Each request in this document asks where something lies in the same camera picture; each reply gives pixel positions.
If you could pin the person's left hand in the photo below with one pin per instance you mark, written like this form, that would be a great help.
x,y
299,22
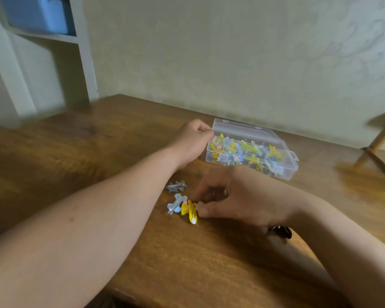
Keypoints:
x,y
189,144

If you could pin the pile of colourful binder clips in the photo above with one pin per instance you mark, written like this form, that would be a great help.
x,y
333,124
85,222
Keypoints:
x,y
247,152

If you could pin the yellow binder clip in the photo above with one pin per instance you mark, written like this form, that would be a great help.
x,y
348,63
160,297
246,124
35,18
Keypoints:
x,y
190,211

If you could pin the wooden stand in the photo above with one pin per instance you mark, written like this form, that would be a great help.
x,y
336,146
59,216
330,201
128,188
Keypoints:
x,y
380,141

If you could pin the blue storage bin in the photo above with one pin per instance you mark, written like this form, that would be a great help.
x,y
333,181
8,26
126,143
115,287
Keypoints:
x,y
38,14

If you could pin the white shelf unit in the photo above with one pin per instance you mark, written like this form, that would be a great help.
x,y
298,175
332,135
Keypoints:
x,y
35,76

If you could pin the clear plastic storage box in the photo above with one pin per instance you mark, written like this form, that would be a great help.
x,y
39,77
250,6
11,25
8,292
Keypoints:
x,y
260,137

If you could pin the person's right thumb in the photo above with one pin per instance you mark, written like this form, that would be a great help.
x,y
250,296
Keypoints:
x,y
211,210

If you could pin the person's right hand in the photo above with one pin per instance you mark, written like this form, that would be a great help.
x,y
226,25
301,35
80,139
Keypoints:
x,y
253,198

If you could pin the black binder clip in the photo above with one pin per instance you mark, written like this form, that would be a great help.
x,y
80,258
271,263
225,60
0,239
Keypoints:
x,y
280,232

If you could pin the person's left forearm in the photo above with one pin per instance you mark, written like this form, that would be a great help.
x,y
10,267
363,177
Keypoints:
x,y
93,221

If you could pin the person's right forearm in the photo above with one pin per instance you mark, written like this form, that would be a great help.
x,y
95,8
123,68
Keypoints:
x,y
346,250

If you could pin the person's left fingers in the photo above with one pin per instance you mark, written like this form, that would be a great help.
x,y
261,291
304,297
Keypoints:
x,y
204,128

